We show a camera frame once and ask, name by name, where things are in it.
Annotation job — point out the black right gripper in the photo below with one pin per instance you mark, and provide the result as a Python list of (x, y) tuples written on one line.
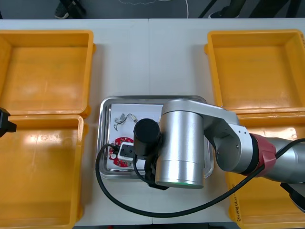
[(150, 174)]

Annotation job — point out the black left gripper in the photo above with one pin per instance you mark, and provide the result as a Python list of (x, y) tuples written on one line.
[(3, 117)]

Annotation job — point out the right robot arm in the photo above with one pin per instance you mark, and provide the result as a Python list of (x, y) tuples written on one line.
[(181, 143)]

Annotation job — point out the round red circuit board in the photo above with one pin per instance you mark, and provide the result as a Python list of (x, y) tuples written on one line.
[(122, 163)]

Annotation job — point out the yellow-orange plastic bin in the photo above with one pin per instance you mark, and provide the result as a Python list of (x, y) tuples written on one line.
[(262, 205), (47, 71), (35, 171), (257, 71)]

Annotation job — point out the white sheet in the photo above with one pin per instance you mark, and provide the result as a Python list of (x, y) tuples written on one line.
[(147, 109)]

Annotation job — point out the steel tray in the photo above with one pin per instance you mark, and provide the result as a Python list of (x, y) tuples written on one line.
[(103, 114)]

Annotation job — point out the person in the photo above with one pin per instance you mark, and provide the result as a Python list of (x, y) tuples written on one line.
[(62, 12), (224, 13)]

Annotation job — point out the black stand leg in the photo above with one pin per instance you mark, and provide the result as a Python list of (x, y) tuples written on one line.
[(206, 9)]

